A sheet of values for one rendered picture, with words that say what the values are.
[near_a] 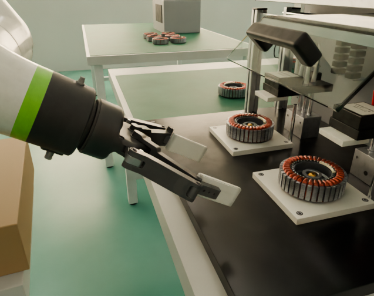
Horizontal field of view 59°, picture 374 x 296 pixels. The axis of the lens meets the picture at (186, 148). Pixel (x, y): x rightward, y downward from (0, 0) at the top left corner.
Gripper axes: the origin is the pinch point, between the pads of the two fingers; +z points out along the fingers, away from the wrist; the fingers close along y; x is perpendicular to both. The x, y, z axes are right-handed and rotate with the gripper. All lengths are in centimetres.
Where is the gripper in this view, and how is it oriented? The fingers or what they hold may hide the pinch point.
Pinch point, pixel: (211, 171)
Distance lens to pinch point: 51.9
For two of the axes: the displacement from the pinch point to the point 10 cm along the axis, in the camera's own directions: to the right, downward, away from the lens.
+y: 2.9, 4.2, -8.6
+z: 8.3, 3.3, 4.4
